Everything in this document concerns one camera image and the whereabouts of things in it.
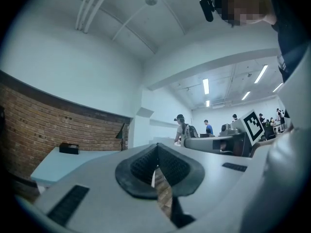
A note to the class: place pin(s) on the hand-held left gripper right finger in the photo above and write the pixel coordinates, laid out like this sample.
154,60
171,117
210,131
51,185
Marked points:
218,183

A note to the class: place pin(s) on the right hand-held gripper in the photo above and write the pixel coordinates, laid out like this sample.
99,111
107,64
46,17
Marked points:
253,127

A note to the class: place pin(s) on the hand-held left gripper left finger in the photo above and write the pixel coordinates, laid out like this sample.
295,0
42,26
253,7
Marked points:
102,190

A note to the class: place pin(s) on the black box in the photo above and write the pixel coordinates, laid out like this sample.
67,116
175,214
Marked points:
69,149

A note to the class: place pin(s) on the black desk lamp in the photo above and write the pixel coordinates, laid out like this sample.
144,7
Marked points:
122,131

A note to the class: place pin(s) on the black office chair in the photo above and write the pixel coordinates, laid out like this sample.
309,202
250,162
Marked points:
24,188

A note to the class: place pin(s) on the person's head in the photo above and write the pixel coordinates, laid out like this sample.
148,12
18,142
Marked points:
243,8

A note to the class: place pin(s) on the white smoke detector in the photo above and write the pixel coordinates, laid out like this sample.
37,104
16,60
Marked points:
151,0

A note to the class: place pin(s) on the person's black shirt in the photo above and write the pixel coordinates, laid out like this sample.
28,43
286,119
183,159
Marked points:
291,21

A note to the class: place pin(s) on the white ceiling conduit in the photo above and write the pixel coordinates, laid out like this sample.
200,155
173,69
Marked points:
88,6

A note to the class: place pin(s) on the black head-worn camera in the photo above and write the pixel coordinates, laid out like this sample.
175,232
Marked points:
207,10

